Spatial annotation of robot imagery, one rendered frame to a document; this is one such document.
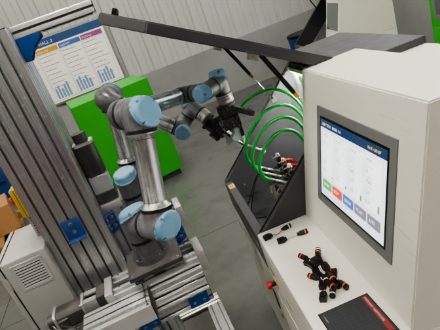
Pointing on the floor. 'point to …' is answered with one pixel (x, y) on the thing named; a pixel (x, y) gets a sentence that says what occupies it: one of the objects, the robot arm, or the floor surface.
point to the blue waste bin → (293, 38)
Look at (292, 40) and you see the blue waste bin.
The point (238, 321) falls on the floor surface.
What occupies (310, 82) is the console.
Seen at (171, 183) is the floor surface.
